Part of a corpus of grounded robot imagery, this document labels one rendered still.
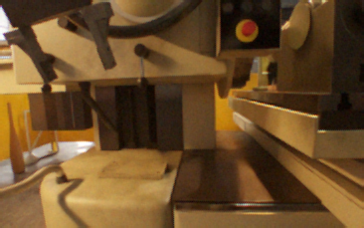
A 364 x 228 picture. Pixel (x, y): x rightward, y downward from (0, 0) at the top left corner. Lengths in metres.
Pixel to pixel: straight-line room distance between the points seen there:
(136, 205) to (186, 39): 0.62
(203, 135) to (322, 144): 0.87
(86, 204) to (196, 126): 0.77
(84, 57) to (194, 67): 0.36
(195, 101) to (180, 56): 0.68
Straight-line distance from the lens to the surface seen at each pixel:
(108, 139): 1.43
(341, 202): 0.78
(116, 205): 0.83
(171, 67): 0.59
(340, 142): 0.55
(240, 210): 0.78
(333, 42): 0.58
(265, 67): 1.23
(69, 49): 0.73
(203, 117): 1.25
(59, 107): 1.61
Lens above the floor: 1.02
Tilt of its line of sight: 7 degrees down
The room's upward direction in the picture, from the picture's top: 2 degrees counter-clockwise
